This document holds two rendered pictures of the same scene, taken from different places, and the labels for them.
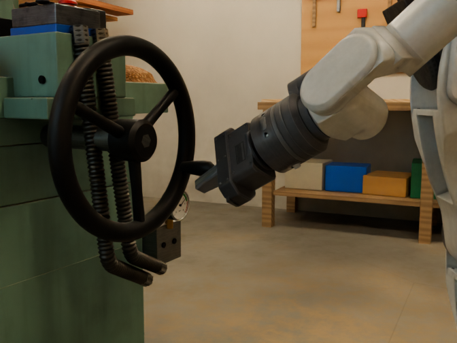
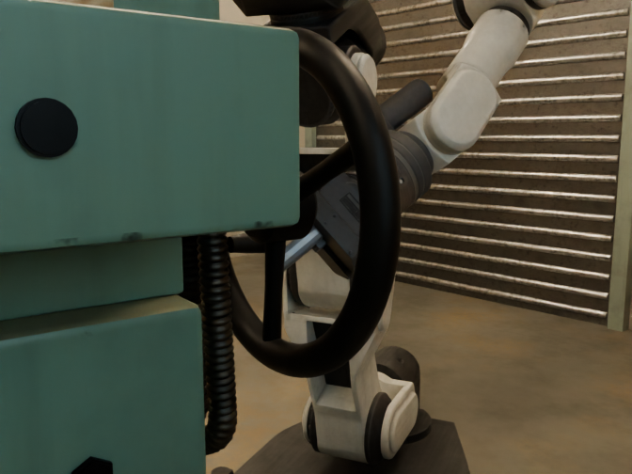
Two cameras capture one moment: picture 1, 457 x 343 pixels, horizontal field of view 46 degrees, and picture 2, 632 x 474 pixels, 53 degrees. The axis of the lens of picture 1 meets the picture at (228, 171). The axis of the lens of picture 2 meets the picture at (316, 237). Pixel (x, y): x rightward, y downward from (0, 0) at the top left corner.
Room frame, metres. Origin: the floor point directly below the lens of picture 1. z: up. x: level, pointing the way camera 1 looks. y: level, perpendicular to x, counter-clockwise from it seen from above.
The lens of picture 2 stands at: (0.52, 0.62, 0.87)
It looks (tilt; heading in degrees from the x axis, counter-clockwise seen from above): 9 degrees down; 292
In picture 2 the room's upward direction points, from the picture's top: straight up
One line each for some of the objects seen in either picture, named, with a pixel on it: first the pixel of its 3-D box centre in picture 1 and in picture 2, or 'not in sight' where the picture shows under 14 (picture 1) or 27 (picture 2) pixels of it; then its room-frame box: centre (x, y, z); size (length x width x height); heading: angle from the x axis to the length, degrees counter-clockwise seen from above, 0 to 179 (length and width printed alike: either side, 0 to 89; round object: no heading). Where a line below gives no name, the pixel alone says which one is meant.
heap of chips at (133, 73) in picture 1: (122, 73); not in sight; (1.11, 0.22, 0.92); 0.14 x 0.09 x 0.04; 59
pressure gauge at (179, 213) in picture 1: (173, 208); not in sight; (1.04, 0.11, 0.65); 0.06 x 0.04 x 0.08; 149
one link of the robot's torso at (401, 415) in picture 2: not in sight; (360, 414); (0.93, -0.61, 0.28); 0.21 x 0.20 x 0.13; 89
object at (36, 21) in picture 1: (64, 20); not in sight; (0.84, 0.25, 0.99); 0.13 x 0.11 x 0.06; 149
